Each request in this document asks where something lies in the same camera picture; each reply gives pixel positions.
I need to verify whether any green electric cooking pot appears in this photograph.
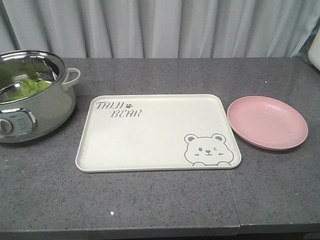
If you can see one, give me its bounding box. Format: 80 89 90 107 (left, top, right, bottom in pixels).
0 50 81 143

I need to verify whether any green lettuce leaf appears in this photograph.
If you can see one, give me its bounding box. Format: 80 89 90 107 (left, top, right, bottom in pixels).
3 78 51 102

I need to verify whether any cream bear serving tray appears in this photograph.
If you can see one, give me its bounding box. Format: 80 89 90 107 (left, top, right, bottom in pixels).
75 94 242 173

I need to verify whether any pink round plate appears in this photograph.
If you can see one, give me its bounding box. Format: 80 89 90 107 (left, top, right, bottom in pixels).
227 95 309 151

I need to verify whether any white blender appliance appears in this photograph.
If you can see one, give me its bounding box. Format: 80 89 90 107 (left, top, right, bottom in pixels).
307 31 320 70

